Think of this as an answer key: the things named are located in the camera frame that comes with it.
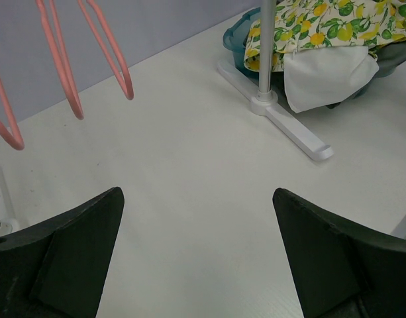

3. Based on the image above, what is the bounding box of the plain grey skirt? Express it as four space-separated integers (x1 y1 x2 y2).
325 0 406 110

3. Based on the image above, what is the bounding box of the clothes rack silver white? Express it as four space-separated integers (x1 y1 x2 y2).
0 1 334 237

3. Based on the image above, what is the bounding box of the pink wire hanger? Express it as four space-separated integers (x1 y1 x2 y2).
0 54 26 152
77 0 135 101
35 0 84 120

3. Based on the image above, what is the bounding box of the lemon print skirt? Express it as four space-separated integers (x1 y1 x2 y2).
244 0 406 113

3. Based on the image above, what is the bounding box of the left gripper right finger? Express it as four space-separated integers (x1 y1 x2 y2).
272 188 406 317

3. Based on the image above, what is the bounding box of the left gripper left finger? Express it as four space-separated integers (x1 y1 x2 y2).
0 187 125 317

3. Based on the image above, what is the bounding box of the blue plastic basket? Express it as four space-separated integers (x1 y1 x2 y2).
222 7 372 100

